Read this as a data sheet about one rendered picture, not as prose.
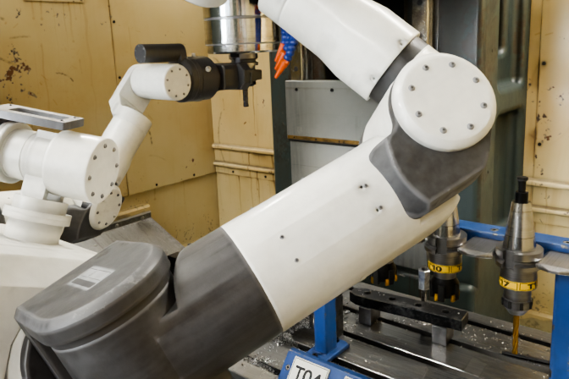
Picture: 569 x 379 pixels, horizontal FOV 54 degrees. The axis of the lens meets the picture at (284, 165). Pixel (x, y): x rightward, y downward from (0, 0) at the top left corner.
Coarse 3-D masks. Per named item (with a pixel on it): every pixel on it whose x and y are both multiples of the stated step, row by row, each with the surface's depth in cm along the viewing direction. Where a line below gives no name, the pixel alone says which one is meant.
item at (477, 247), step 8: (472, 240) 85; (480, 240) 85; (488, 240) 85; (496, 240) 85; (464, 248) 82; (472, 248) 82; (480, 248) 82; (488, 248) 82; (472, 256) 80; (480, 256) 80; (488, 256) 80
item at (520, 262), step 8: (496, 248) 80; (496, 256) 81; (504, 256) 79; (512, 256) 78; (520, 256) 77; (528, 256) 76; (536, 256) 77; (496, 264) 80; (504, 264) 79; (512, 264) 78; (520, 264) 77; (528, 264) 77
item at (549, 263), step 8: (544, 256) 78; (552, 256) 78; (560, 256) 78; (568, 256) 78; (536, 264) 76; (544, 264) 75; (552, 264) 75; (560, 264) 75; (568, 264) 75; (552, 272) 74; (560, 272) 73; (568, 272) 73
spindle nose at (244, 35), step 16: (240, 0) 111; (256, 0) 112; (208, 16) 115; (224, 16) 112; (240, 16) 112; (256, 16) 113; (208, 32) 116; (224, 32) 113; (240, 32) 113; (256, 32) 113; (272, 32) 116; (208, 48) 117; (224, 48) 114; (240, 48) 113; (256, 48) 114; (272, 48) 117
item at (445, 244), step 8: (464, 232) 86; (432, 240) 85; (440, 240) 85; (448, 240) 83; (456, 240) 83; (464, 240) 84; (424, 248) 87; (432, 248) 85; (440, 248) 85; (448, 248) 84; (456, 248) 84
